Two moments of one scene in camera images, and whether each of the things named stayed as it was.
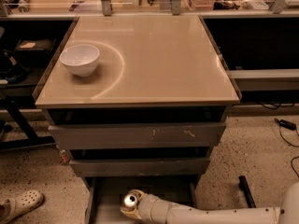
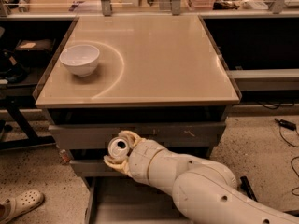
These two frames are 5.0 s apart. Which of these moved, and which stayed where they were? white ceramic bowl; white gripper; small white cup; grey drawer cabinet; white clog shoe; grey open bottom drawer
Moved: white gripper; small white cup
Stayed: white clog shoe; grey drawer cabinet; white ceramic bowl; grey open bottom drawer
